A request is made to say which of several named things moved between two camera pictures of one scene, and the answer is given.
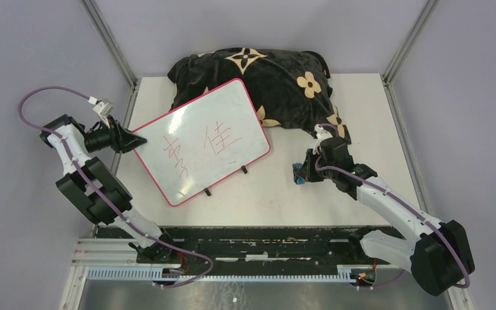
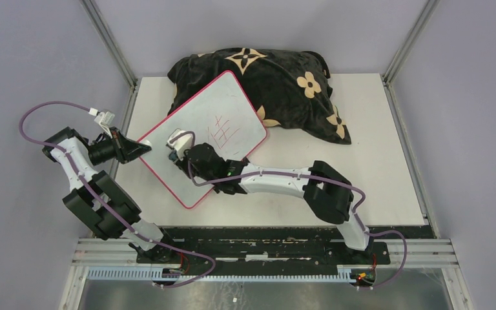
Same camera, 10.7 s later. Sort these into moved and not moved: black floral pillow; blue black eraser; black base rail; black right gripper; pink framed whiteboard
Moved: black right gripper; pink framed whiteboard; blue black eraser
Not moved: black floral pillow; black base rail
